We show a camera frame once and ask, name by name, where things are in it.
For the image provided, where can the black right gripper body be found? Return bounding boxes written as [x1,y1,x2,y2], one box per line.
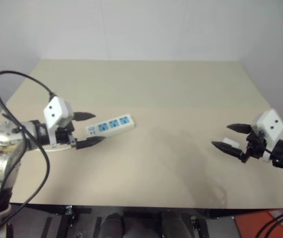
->
[240,125,268,164]

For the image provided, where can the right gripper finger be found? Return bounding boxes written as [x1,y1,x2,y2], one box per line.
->
[226,123,252,134]
[211,141,244,158]

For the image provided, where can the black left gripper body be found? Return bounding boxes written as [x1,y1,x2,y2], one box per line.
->
[56,121,79,150]

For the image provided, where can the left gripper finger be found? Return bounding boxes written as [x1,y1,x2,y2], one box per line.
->
[76,136,105,151]
[73,112,96,122]

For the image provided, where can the white plug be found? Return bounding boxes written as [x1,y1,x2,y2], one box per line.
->
[222,137,240,148]

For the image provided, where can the white power strip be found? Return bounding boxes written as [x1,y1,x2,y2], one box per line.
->
[85,113,136,136]

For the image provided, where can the orange box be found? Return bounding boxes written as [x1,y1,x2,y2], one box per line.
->
[233,208,283,238]

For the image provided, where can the dark rounded shape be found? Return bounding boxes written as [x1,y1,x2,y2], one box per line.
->
[99,212,126,238]

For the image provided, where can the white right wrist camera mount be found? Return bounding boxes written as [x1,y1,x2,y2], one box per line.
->
[252,109,283,163]

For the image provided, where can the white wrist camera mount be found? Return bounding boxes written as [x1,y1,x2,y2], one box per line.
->
[252,109,283,163]
[43,96,73,147]

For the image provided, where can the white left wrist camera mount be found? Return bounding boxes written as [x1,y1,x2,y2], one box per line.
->
[43,96,73,147]

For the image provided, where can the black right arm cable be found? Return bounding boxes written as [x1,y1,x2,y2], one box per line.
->
[255,130,283,238]

